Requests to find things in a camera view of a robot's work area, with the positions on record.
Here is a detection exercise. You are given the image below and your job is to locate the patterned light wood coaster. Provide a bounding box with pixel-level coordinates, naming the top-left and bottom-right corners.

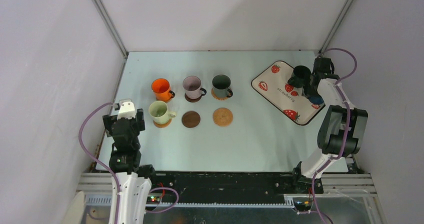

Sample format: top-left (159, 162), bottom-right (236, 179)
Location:
top-left (212, 107), bottom-right (234, 127)

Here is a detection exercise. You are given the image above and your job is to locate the blue mug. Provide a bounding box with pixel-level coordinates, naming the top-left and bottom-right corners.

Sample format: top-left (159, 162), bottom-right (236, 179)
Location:
top-left (308, 95), bottom-right (324, 105)

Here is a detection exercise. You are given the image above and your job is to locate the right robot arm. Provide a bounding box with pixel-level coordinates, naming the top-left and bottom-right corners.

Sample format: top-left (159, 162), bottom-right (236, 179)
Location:
top-left (290, 56), bottom-right (368, 193)

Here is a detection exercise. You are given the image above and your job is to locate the mauve mug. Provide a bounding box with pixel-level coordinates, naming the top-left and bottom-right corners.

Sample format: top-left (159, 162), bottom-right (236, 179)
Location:
top-left (182, 75), bottom-right (207, 100)

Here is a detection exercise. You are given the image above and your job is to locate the light green mug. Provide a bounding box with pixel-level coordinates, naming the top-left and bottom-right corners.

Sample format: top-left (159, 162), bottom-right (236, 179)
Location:
top-left (148, 100), bottom-right (177, 124)

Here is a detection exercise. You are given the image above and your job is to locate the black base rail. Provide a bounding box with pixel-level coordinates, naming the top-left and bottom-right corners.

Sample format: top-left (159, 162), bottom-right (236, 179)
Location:
top-left (151, 171), bottom-right (324, 205)

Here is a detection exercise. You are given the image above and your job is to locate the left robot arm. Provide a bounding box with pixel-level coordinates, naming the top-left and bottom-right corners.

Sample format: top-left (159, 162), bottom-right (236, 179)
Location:
top-left (103, 108), bottom-right (158, 224)

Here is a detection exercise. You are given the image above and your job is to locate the dark green mug front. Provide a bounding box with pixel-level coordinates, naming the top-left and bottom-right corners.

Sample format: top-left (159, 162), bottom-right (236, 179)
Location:
top-left (212, 74), bottom-right (233, 98)

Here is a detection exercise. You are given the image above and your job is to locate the orange mug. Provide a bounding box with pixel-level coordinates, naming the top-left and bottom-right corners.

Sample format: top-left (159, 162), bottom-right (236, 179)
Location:
top-left (151, 78), bottom-right (176, 101)

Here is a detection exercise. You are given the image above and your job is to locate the dark wood coaster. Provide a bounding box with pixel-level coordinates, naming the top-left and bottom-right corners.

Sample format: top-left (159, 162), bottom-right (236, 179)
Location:
top-left (184, 95), bottom-right (202, 103)
top-left (181, 110), bottom-right (201, 128)

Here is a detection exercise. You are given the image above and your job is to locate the dark green mug back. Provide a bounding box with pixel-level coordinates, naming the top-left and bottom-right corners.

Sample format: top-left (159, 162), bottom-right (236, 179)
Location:
top-left (287, 65), bottom-right (312, 88)

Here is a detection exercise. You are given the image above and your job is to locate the scalloped light wood coaster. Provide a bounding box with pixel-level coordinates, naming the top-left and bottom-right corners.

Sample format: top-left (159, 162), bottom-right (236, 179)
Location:
top-left (211, 88), bottom-right (229, 101)

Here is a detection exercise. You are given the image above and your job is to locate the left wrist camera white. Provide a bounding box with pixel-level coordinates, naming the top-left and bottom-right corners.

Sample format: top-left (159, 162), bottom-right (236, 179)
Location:
top-left (117, 99), bottom-right (137, 120)

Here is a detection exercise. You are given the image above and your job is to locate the dark green mug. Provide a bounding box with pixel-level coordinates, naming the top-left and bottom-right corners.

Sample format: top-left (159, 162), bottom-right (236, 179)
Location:
top-left (287, 65), bottom-right (312, 88)
top-left (212, 74), bottom-right (233, 98)

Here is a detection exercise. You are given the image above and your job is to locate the aluminium frame rail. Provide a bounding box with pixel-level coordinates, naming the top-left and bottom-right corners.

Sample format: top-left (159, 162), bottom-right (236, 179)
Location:
top-left (77, 171), bottom-right (377, 207)

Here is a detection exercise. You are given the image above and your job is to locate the wooden serving tray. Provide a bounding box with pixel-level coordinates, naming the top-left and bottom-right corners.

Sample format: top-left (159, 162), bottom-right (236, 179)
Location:
top-left (251, 60), bottom-right (326, 126)

